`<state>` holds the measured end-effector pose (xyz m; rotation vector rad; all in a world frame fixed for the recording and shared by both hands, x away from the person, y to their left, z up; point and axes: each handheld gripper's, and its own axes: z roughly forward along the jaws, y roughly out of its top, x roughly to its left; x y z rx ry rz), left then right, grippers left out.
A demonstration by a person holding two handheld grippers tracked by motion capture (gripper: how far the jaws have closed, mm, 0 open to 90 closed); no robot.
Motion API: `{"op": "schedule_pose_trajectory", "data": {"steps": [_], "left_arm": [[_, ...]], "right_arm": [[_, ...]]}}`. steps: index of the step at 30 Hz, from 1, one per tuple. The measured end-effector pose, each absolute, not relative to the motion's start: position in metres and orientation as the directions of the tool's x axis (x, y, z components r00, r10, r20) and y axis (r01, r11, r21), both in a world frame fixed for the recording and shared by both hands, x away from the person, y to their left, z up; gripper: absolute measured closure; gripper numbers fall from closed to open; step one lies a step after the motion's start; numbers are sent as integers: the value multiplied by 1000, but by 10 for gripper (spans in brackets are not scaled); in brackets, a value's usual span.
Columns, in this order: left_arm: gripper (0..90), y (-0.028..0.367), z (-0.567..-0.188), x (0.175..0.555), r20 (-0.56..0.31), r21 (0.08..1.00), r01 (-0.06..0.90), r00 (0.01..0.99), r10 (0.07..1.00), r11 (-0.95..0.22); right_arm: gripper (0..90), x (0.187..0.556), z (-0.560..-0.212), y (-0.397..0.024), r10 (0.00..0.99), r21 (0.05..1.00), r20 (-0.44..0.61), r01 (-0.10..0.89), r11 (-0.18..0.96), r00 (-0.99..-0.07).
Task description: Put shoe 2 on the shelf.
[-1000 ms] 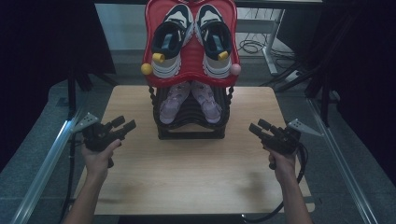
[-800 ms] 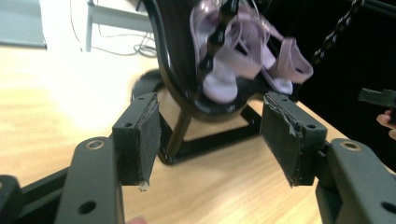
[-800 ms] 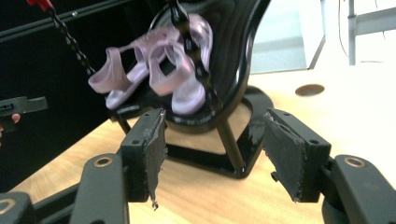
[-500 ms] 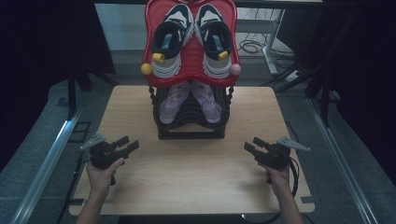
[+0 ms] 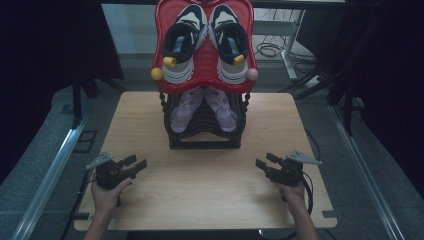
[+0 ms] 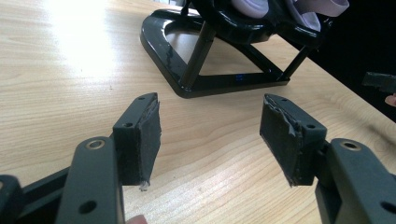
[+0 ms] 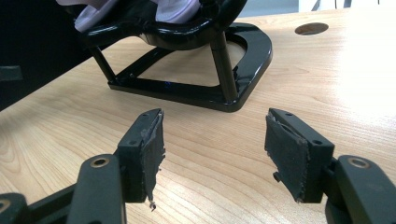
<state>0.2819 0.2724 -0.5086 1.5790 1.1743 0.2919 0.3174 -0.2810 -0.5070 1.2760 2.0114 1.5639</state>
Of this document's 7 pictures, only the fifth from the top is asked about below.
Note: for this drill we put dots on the person's right hand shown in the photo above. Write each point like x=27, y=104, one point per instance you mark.
x=295, y=198

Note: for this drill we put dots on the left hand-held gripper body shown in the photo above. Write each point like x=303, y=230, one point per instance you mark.
x=110, y=175

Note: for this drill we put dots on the white desk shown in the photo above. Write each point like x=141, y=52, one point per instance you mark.
x=286, y=28

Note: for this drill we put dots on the metal floor rail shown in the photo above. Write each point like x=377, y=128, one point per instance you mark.
x=363, y=173
x=50, y=176

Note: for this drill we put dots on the black tripod stand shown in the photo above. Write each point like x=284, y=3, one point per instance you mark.
x=77, y=96

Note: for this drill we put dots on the person's left hand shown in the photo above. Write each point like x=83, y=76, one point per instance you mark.
x=105, y=200

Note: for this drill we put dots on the navy and white sneaker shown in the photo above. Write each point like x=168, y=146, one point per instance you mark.
x=230, y=43
x=181, y=43

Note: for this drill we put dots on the black curtain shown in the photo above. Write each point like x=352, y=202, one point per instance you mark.
x=383, y=66
x=43, y=50

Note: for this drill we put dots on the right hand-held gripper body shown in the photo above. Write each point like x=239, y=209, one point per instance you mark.
x=288, y=173

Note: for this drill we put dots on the white power strip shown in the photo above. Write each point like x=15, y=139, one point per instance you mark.
x=314, y=81

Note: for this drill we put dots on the red and black shoe rack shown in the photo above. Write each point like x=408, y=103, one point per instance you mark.
x=203, y=87

